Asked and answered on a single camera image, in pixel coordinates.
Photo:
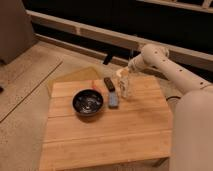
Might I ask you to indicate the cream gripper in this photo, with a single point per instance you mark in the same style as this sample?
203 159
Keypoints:
123 72

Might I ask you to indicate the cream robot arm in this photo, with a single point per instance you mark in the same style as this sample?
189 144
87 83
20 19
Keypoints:
192 134

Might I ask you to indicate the black bowl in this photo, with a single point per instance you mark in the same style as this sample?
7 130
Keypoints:
87 102

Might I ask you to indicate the wooden table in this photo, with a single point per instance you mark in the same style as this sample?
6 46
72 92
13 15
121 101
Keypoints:
139 129

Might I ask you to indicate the grey cabinet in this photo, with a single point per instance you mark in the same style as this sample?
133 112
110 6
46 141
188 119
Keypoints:
16 31

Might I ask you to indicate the wooden rail frame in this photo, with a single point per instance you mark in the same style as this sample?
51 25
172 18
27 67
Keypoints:
117 26

